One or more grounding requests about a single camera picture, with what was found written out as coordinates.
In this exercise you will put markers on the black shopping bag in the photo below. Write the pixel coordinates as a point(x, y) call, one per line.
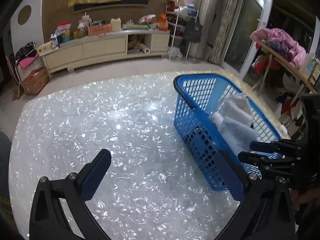
point(193, 30)

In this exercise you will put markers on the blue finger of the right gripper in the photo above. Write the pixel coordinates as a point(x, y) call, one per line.
point(263, 162)
point(282, 146)

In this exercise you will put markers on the paper roll in cabinet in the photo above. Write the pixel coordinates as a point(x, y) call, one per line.
point(144, 48)

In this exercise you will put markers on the silver standing air conditioner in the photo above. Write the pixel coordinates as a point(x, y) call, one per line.
point(206, 15)

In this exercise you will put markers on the wooden side table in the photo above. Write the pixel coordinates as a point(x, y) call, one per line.
point(274, 56)

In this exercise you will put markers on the white quilted cloth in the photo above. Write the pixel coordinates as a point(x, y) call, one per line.
point(237, 107)

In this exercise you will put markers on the pink clothes pile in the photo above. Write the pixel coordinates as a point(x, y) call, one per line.
point(294, 52)

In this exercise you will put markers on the orange bag on cabinet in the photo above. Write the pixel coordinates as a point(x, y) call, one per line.
point(162, 22)

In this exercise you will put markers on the pink folder on chair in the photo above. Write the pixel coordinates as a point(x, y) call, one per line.
point(26, 62)

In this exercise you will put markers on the cardboard box on floor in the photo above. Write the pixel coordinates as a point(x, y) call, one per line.
point(36, 81)

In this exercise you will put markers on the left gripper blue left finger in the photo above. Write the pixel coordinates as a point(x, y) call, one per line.
point(92, 174)

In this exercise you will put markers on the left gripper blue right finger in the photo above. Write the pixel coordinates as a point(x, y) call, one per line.
point(232, 174)

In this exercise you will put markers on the pink box on cabinet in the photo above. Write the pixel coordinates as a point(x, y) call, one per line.
point(96, 30)

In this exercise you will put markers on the white jug container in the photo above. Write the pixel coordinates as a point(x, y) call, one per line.
point(115, 24)

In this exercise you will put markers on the patterned curtain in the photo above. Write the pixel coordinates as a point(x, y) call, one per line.
point(226, 17)

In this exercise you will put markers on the white wire shelf rack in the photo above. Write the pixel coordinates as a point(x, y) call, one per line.
point(178, 14)

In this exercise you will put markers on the blue plastic basket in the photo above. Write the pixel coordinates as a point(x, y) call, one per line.
point(199, 96)

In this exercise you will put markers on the light blue cloth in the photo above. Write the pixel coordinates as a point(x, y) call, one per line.
point(237, 135)

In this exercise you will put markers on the cream tv cabinet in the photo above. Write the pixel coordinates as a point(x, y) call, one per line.
point(113, 46)

